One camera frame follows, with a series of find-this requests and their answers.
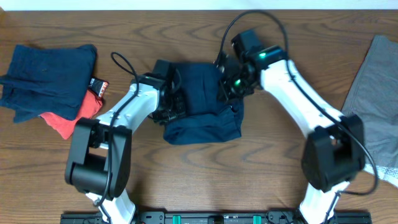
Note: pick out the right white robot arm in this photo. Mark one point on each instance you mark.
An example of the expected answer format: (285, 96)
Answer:
(333, 153)

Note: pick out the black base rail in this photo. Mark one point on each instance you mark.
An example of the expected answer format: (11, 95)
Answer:
(217, 217)

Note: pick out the white patterned cloth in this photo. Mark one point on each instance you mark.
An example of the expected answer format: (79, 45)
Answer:
(388, 174)

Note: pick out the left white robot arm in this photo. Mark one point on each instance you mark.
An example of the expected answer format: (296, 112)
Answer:
(99, 159)

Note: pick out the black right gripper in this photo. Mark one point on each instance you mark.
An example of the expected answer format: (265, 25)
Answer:
(224, 90)

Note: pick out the navy blue shorts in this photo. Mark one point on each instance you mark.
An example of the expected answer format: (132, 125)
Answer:
(208, 119)

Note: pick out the folded navy garment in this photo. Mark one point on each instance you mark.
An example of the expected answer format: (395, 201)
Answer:
(47, 80)

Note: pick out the grey shorts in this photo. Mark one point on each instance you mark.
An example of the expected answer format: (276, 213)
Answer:
(373, 97)

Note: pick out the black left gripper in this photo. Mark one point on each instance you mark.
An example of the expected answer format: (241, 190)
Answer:
(181, 105)

